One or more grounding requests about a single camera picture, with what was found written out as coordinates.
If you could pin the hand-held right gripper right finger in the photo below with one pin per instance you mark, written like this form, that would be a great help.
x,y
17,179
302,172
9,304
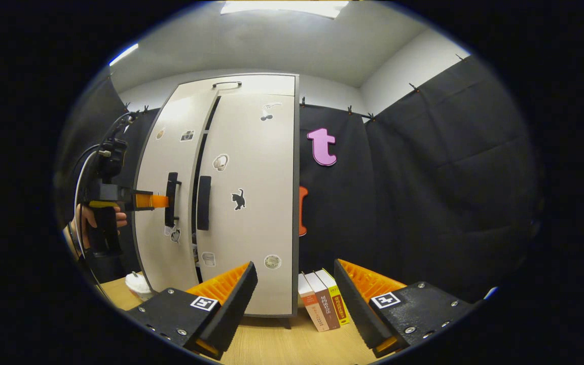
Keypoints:
x,y
355,304

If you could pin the white shoe cabinet door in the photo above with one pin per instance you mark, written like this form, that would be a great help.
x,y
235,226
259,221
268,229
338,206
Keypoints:
x,y
175,167
266,162

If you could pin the black backdrop cloth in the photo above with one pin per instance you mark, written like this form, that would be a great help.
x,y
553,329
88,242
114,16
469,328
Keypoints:
x,y
424,203

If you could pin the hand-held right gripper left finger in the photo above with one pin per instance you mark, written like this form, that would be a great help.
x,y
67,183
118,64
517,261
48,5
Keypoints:
x,y
231,309

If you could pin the brown red book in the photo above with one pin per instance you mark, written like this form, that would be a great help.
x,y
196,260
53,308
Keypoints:
x,y
326,301

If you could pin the white and red book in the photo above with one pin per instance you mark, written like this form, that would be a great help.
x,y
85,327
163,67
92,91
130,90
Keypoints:
x,y
315,309

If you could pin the small ceiling light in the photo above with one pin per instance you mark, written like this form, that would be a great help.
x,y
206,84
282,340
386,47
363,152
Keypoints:
x,y
123,54

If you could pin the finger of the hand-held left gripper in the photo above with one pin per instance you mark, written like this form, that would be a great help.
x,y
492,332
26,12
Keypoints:
x,y
150,201

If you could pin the large ceiling light panel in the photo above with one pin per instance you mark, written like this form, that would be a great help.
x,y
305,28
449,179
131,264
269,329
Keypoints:
x,y
284,7

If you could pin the yellow book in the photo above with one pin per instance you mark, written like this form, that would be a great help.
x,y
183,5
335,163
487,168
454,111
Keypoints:
x,y
338,299

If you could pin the white shoe cabinet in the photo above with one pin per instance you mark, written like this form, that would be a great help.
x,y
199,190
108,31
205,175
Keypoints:
x,y
296,203

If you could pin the white cabinet drawer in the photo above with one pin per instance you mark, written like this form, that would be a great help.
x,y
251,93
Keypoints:
x,y
266,85

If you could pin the white round object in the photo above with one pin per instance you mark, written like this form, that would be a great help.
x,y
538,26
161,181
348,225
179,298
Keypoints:
x,y
139,286

